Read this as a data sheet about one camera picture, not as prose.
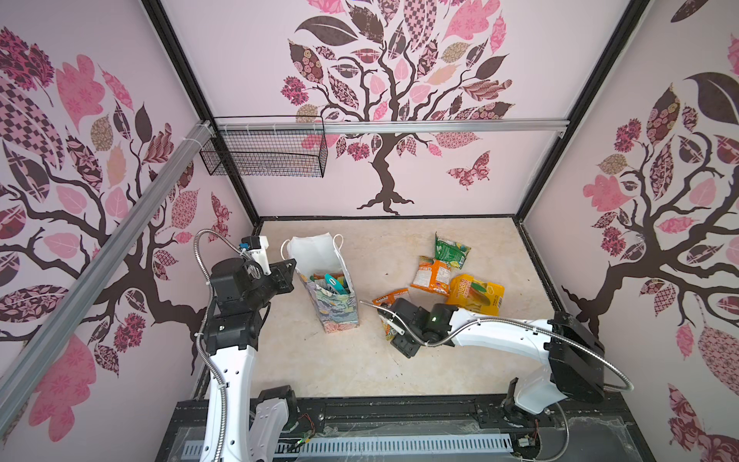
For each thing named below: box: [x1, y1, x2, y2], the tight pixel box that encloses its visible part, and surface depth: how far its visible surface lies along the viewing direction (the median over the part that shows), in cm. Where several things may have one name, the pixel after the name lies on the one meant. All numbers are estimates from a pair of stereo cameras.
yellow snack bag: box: [445, 274, 506, 317], surface depth 92 cm
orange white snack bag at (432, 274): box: [409, 255, 452, 297], surface depth 100 cm
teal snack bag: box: [324, 273, 348, 295], surface depth 81 cm
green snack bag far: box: [433, 231, 472, 270], surface depth 106 cm
